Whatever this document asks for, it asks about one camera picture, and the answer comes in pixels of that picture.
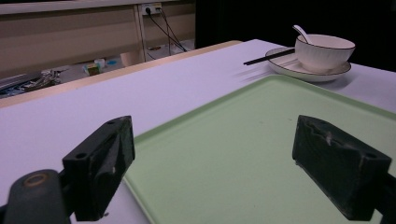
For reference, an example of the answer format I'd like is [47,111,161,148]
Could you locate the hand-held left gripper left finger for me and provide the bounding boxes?
[62,115,136,222]

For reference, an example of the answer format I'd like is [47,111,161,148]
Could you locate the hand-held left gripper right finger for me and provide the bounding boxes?
[291,114,392,221]

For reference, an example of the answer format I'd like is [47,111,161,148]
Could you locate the small green and yellow box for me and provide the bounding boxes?
[83,63,103,77]

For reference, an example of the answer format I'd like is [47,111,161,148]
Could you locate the pile of metal clutter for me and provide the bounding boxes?
[18,68,68,92]

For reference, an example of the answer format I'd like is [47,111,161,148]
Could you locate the light green plastic tray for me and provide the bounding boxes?
[123,74,396,224]

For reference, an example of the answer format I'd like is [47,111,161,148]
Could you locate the white plate with dark rim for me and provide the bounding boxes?
[264,47,352,83]

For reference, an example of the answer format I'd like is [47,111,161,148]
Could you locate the white ribbed bowl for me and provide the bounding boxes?
[294,34,356,75]

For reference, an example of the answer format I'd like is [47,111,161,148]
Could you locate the black chopsticks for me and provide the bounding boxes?
[243,48,296,66]

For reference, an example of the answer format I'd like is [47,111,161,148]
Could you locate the white ceramic spoon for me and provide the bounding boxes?
[291,24,313,45]

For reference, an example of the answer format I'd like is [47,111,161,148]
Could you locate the black power cable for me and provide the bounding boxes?
[156,7,189,52]
[145,7,187,53]

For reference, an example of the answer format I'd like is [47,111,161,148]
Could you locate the white wall power socket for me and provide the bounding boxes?
[141,2,163,16]

